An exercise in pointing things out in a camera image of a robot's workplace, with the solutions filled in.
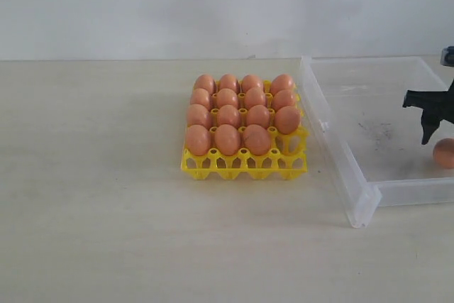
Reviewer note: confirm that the brown egg packed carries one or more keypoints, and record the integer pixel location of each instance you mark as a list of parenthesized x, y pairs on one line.
[(207, 82), (251, 81), (229, 81), (281, 82)]

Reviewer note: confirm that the yellow plastic egg tray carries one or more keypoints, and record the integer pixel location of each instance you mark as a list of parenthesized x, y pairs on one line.
[(286, 157)]

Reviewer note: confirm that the brown egg back row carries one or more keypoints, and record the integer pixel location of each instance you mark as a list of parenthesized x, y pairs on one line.
[(285, 97)]

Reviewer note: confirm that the clear plastic bin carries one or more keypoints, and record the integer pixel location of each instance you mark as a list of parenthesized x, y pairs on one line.
[(355, 109)]

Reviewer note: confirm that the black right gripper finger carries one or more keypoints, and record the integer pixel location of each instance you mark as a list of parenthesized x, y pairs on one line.
[(429, 125), (429, 101)]

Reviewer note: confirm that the brown egg second row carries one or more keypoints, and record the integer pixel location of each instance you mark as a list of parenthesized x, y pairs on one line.
[(287, 119)]

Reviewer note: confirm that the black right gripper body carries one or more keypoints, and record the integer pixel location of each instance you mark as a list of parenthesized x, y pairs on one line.
[(446, 104)]

